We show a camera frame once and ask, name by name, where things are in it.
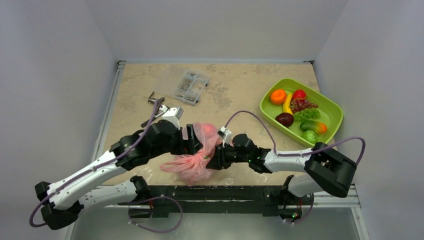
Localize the pink plastic bag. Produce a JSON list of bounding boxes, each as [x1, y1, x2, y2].
[[160, 122, 222, 186]]

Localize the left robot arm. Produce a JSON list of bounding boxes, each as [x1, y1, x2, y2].
[[29, 120, 205, 230]]

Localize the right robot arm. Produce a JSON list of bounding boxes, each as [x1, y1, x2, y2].
[[206, 134, 357, 204]]

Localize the fake dark red plum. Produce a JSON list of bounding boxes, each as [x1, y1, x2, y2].
[[275, 112, 295, 128]]

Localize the fake banana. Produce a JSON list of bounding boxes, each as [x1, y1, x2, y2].
[[282, 92, 293, 115]]

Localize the fake green lime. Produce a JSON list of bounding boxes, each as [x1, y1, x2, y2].
[[301, 130, 319, 145]]

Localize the fake red grapes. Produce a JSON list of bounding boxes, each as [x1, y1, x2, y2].
[[290, 98, 318, 113]]

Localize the fake red strawberry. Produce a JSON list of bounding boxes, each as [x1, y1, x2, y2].
[[292, 89, 307, 101]]

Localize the fake mango green orange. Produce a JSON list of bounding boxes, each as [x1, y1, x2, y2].
[[299, 120, 328, 135]]

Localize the fake green grapes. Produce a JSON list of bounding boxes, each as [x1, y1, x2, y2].
[[293, 108, 321, 122]]

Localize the black metal clamp tool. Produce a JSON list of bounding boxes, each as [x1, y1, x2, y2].
[[147, 91, 165, 106]]

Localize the clear screw organizer box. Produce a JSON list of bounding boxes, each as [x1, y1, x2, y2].
[[171, 69, 210, 106]]

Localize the green plastic tray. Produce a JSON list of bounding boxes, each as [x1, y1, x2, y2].
[[259, 78, 344, 147]]

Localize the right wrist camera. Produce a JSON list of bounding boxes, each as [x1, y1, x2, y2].
[[217, 126, 233, 148]]

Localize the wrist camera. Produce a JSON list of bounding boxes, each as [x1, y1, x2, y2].
[[161, 106, 184, 129], [217, 126, 233, 148]]

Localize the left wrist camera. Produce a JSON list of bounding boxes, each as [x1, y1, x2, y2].
[[161, 106, 184, 129]]

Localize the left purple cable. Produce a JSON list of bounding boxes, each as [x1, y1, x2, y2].
[[29, 97, 165, 228]]

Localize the purple cable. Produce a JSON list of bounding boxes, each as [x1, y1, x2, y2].
[[29, 97, 165, 228], [224, 110, 367, 167]]

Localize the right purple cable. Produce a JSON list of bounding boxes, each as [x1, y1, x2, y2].
[[224, 110, 367, 167]]

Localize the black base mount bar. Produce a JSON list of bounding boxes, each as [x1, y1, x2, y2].
[[128, 185, 314, 220]]

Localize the aluminium frame rail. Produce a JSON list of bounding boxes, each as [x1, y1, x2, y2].
[[67, 60, 127, 240]]

